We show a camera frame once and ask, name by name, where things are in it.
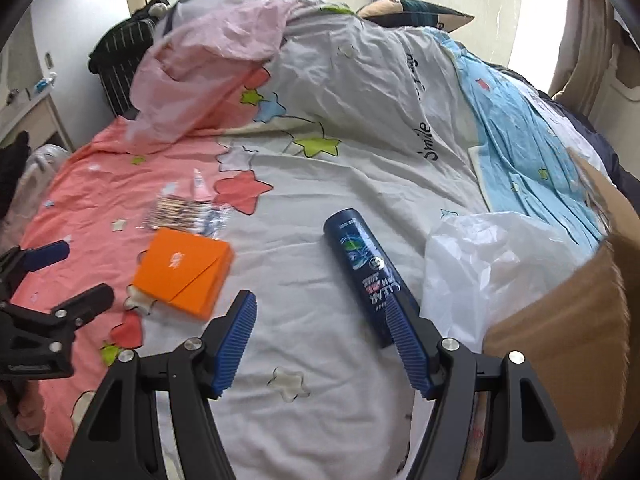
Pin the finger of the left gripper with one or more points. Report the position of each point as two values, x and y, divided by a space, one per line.
83 308
38 258

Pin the clear plastic bag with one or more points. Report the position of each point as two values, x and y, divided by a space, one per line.
41 168

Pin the dark blue shampoo bottle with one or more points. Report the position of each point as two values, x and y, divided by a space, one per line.
369 271

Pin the brown cardboard box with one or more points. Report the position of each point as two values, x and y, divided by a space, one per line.
583 341

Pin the beige curtain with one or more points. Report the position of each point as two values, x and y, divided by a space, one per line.
584 53

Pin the black striped bag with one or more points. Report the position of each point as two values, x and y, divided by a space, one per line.
117 55

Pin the white side cabinet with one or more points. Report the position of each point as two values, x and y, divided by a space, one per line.
38 116

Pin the pink crumpled sheet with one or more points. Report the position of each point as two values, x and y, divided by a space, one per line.
212 46

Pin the cotton swab packet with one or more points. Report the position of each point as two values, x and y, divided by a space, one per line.
184 213

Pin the pink cream tube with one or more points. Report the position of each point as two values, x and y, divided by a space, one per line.
200 191

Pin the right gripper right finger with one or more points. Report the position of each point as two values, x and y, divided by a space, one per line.
523 435

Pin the cartoon star bed sheet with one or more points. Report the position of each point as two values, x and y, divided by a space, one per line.
400 124

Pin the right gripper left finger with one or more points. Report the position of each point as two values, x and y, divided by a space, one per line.
119 436

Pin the orange gift box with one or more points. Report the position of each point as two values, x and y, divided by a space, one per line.
185 271

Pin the dark patterned pillow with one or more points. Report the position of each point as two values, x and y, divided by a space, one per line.
414 13

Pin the white plastic bag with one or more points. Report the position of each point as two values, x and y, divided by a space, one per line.
482 268

